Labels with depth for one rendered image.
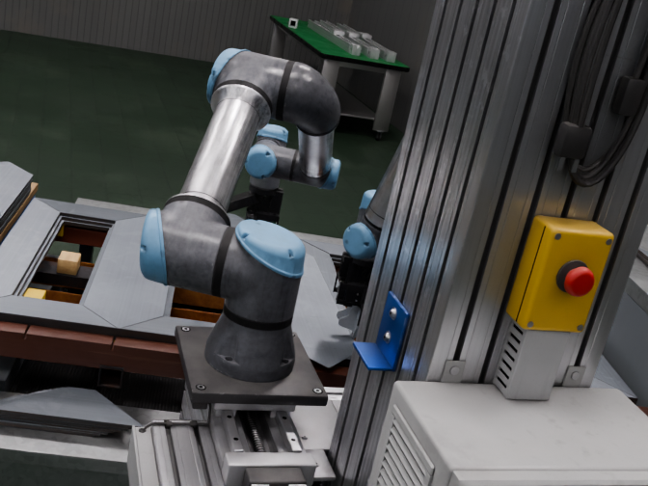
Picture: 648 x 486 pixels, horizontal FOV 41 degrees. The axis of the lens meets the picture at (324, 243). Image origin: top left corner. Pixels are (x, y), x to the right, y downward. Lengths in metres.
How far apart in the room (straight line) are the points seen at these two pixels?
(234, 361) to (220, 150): 0.37
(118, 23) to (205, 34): 1.00
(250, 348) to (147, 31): 9.07
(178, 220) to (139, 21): 8.98
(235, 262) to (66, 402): 0.67
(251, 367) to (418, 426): 0.44
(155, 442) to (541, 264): 0.66
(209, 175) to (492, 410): 0.65
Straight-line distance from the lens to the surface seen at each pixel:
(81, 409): 1.87
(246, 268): 1.34
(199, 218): 1.39
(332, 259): 2.55
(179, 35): 10.39
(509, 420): 1.08
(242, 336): 1.38
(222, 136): 1.53
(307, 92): 1.63
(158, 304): 2.06
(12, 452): 1.83
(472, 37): 1.10
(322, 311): 2.16
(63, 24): 10.31
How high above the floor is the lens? 1.73
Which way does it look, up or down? 20 degrees down
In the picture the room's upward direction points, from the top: 12 degrees clockwise
